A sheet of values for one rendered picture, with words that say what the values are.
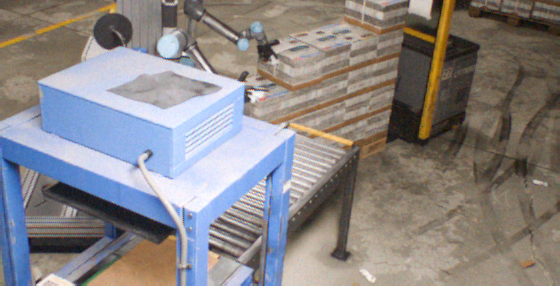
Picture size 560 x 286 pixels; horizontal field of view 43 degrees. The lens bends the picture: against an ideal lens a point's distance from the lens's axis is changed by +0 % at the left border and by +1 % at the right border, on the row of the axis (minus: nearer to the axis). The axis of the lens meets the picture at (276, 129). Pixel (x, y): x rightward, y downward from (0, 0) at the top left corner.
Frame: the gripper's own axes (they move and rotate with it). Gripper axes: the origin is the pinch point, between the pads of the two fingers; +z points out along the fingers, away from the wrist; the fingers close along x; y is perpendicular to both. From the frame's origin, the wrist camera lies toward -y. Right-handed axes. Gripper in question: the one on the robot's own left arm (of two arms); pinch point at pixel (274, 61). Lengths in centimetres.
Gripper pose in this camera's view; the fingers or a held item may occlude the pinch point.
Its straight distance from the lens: 488.9
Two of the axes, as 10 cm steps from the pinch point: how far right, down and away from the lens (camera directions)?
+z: 3.0, 6.5, 7.0
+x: 6.6, 3.9, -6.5
